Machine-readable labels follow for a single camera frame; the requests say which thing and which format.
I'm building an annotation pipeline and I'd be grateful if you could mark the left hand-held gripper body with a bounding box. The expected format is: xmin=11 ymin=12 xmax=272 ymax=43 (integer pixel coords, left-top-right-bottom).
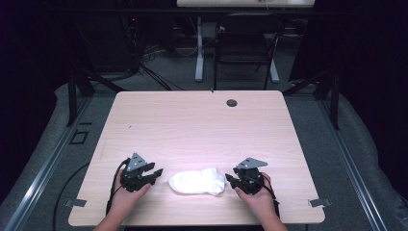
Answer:
xmin=119 ymin=152 xmax=152 ymax=193

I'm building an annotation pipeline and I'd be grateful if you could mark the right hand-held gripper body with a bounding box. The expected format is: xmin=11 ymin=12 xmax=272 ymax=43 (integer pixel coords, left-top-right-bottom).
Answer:
xmin=235 ymin=156 xmax=269 ymax=195

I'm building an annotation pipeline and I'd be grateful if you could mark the person's right hand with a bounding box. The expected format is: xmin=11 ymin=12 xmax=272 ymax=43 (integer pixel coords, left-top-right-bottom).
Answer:
xmin=234 ymin=172 xmax=279 ymax=220

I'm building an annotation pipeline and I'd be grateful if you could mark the person's left hand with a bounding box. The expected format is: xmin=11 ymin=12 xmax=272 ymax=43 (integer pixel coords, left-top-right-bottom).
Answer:
xmin=109 ymin=168 xmax=152 ymax=219

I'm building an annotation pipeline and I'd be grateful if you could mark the black folding chair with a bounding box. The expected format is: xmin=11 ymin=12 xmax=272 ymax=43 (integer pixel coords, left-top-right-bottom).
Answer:
xmin=213 ymin=13 xmax=287 ymax=91

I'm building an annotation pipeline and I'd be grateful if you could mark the white background table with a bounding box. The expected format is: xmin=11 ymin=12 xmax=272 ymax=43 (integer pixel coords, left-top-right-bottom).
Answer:
xmin=176 ymin=0 xmax=316 ymax=84

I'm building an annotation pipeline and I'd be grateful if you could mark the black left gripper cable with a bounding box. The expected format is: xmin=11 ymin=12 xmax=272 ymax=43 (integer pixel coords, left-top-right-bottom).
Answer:
xmin=105 ymin=157 xmax=133 ymax=217

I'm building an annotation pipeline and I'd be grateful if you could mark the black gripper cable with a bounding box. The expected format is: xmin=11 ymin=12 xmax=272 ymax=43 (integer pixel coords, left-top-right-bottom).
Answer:
xmin=249 ymin=172 xmax=281 ymax=219
xmin=105 ymin=157 xmax=133 ymax=217

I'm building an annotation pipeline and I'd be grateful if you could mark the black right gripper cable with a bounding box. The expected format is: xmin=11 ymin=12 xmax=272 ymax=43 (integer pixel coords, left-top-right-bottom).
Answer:
xmin=249 ymin=172 xmax=281 ymax=219

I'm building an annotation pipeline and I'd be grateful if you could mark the metal table corner bracket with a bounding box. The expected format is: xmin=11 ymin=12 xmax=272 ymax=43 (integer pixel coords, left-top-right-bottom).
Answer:
xmin=307 ymin=197 xmax=333 ymax=209
xmin=63 ymin=198 xmax=88 ymax=209

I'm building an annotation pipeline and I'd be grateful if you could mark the black floor cable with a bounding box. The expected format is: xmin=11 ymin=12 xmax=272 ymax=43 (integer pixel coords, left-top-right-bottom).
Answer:
xmin=52 ymin=162 xmax=90 ymax=231

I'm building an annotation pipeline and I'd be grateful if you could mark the aluminium floor rail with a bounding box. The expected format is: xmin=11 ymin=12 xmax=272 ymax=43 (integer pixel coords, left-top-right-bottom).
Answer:
xmin=3 ymin=95 xmax=94 ymax=231
xmin=317 ymin=97 xmax=390 ymax=231

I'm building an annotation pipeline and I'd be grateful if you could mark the bundle of floor cables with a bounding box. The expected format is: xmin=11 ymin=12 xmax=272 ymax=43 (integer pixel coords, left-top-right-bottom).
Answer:
xmin=121 ymin=15 xmax=187 ymax=91

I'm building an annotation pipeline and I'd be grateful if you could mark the black metal stand frame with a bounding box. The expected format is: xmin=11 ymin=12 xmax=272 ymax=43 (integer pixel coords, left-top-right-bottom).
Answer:
xmin=282 ymin=68 xmax=341 ymax=131
xmin=65 ymin=62 xmax=126 ymax=127

